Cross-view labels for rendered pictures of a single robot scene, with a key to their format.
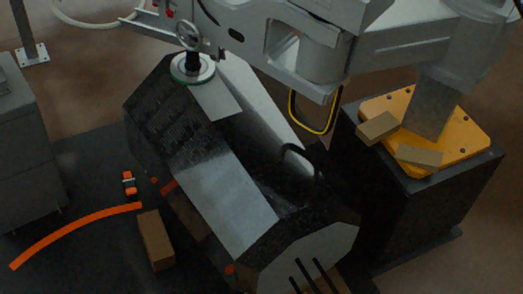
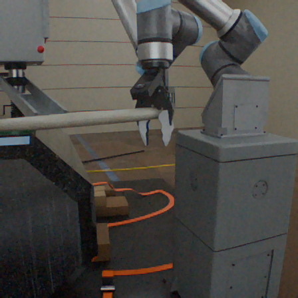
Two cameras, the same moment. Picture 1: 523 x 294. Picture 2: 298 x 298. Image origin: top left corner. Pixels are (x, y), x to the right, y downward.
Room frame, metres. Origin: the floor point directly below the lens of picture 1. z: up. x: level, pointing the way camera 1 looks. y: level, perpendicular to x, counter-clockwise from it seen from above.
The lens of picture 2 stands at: (3.08, 1.42, 1.07)
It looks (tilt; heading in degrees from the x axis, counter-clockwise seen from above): 12 degrees down; 199
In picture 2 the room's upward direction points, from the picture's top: straight up
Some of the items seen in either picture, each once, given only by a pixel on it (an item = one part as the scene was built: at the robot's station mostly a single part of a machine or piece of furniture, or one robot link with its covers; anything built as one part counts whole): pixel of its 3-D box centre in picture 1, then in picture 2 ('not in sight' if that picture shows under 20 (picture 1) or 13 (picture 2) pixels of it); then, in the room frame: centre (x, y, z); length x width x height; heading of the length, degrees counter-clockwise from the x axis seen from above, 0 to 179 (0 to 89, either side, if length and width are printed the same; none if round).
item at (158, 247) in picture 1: (156, 240); (99, 241); (1.49, 0.50, 0.07); 0.30 x 0.12 x 0.12; 30
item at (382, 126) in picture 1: (377, 128); not in sight; (1.82, -0.53, 0.81); 0.20 x 0.10 x 0.05; 131
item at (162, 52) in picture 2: not in sight; (153, 54); (2.31, 1.15, 1.14); 0.10 x 0.09 x 0.05; 89
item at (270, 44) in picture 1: (263, 27); not in sight; (1.77, 0.06, 1.35); 0.74 x 0.23 x 0.49; 58
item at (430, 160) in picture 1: (418, 155); not in sight; (1.68, -0.71, 0.80); 0.20 x 0.10 x 0.05; 73
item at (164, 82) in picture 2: not in sight; (157, 86); (2.30, 1.16, 1.06); 0.09 x 0.08 x 0.12; 179
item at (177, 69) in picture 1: (193, 66); not in sight; (1.99, 0.38, 0.89); 0.21 x 0.21 x 0.01
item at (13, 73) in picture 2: not in sight; (14, 60); (1.98, 0.37, 1.19); 0.12 x 0.09 x 0.30; 58
